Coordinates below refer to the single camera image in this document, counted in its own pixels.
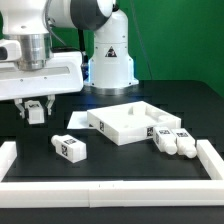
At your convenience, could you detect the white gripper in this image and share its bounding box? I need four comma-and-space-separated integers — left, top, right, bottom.
0, 52, 83, 118

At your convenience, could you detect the white square tabletop part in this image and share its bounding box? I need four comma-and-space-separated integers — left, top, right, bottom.
87, 101, 181, 146

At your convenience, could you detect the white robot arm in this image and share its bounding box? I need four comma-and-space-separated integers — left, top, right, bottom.
0, 0, 138, 111

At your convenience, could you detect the white tag sheet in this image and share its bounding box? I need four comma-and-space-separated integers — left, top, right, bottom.
67, 111, 92, 129

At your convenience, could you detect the white U-shaped fence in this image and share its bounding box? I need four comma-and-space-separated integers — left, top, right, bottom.
0, 140, 224, 208

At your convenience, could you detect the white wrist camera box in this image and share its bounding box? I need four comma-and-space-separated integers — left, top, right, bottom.
0, 39, 21, 61

